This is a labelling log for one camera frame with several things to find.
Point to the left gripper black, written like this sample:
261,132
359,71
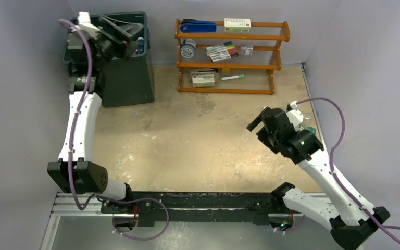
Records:
127,30

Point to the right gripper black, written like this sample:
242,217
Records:
264,123

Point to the small clear bottle purple label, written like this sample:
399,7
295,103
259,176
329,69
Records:
140,47

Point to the green bottle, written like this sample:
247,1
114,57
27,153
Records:
311,129

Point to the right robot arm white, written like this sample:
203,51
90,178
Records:
349,217

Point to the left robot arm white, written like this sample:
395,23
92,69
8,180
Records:
74,170

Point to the dark green plastic bin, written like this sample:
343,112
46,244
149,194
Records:
123,82

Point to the green capped white marker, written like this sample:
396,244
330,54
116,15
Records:
232,77

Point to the blue stapler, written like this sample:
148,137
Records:
197,26

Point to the round tape roll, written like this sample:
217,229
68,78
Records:
188,48

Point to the white red box lower shelf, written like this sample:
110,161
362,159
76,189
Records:
203,81

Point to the orange wooden shelf rack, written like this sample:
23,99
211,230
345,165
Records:
274,64

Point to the small clear jar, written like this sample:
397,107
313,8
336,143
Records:
246,49

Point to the pack of coloured markers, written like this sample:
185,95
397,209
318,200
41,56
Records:
221,52

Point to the white green small box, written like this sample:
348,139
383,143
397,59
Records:
237,25

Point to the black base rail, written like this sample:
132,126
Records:
151,207

